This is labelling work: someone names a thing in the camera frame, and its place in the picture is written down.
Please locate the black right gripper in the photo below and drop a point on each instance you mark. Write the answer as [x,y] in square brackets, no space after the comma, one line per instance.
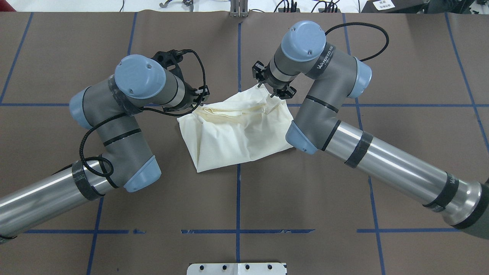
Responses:
[273,84]

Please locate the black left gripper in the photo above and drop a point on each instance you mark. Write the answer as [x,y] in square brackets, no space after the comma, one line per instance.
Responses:
[190,98]

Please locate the cream long-sleeve cat shirt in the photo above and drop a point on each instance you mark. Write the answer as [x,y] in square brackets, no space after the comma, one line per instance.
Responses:
[247,126]

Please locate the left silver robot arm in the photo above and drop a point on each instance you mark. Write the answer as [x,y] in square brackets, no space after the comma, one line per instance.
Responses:
[113,153]

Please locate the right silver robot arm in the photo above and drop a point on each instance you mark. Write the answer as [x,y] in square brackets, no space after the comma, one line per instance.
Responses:
[337,76]

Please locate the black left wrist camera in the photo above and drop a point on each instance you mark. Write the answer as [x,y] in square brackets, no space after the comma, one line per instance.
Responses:
[169,61]

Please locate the aluminium frame post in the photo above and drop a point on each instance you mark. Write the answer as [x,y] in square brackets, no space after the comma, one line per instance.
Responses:
[239,8]

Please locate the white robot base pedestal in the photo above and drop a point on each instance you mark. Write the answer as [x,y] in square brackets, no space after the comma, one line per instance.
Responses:
[251,268]

